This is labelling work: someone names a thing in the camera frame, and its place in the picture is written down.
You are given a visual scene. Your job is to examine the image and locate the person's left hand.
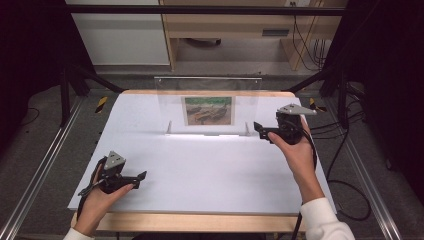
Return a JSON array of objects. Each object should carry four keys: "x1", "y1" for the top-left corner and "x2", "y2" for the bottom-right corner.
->
[{"x1": 73, "y1": 164, "x2": 135, "y2": 235}]

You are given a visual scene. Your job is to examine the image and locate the clear acrylic picture frame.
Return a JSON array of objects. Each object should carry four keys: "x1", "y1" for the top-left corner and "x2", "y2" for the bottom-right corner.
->
[{"x1": 154, "y1": 76, "x2": 263, "y2": 137}]

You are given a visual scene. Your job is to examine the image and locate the landscape painting print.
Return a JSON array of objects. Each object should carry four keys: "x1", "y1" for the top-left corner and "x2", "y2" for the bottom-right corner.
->
[{"x1": 181, "y1": 96, "x2": 235, "y2": 127}]

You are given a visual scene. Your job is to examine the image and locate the black horizontal bar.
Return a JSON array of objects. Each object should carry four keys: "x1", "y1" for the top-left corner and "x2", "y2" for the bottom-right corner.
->
[{"x1": 64, "y1": 4, "x2": 346, "y2": 16}]

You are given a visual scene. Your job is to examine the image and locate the black looped floor cable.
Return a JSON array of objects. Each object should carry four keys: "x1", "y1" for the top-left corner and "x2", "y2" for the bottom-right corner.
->
[{"x1": 325, "y1": 109, "x2": 372, "y2": 222}]

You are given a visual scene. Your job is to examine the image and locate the person's right hand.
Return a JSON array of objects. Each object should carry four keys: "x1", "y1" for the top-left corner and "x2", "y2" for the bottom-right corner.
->
[{"x1": 267, "y1": 115, "x2": 318, "y2": 188}]

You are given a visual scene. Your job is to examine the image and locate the white cabinet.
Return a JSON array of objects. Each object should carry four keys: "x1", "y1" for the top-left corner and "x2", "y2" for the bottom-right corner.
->
[{"x1": 65, "y1": 0, "x2": 171, "y2": 67}]

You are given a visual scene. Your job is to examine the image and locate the white board sheet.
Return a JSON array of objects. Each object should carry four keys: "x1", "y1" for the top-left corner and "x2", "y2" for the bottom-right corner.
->
[{"x1": 67, "y1": 93, "x2": 337, "y2": 215}]

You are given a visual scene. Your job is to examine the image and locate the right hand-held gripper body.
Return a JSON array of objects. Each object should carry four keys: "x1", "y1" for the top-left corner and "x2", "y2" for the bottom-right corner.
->
[{"x1": 275, "y1": 103, "x2": 318, "y2": 146}]

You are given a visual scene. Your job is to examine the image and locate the thin black floor cable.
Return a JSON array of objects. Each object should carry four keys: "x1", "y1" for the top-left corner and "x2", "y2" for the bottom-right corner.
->
[{"x1": 19, "y1": 106, "x2": 41, "y2": 127}]

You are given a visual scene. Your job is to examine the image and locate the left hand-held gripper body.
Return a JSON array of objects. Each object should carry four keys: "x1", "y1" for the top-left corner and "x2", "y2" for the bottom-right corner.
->
[{"x1": 97, "y1": 150, "x2": 133, "y2": 195}]

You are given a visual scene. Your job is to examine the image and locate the wooden table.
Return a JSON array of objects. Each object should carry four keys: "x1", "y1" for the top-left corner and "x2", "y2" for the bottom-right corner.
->
[{"x1": 69, "y1": 88, "x2": 307, "y2": 234}]

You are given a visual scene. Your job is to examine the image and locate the black metal stand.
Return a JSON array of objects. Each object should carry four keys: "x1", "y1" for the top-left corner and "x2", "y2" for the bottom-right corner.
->
[
  {"x1": 285, "y1": 61, "x2": 352, "y2": 131},
  {"x1": 59, "y1": 63, "x2": 125, "y2": 128}
]

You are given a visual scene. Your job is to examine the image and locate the hanging black cables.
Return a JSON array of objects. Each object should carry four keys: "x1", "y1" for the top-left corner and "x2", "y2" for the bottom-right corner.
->
[{"x1": 289, "y1": 1, "x2": 332, "y2": 72}]

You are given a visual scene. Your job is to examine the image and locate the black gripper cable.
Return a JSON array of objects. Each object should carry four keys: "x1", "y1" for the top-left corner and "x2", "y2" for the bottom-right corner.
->
[{"x1": 76, "y1": 158, "x2": 105, "y2": 222}]

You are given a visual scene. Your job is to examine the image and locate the aluminium floor rail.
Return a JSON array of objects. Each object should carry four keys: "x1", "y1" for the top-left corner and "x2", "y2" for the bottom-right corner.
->
[
  {"x1": 323, "y1": 96, "x2": 405, "y2": 240},
  {"x1": 0, "y1": 95, "x2": 85, "y2": 240}
]

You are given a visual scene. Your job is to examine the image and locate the wooden desk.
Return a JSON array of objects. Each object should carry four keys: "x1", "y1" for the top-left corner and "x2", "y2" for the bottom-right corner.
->
[{"x1": 159, "y1": 0, "x2": 348, "y2": 72}]

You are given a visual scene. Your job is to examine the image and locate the black curtain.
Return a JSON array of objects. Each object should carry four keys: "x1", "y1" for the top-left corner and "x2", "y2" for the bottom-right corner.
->
[
  {"x1": 323, "y1": 0, "x2": 424, "y2": 204},
  {"x1": 0, "y1": 0, "x2": 96, "y2": 148}
]

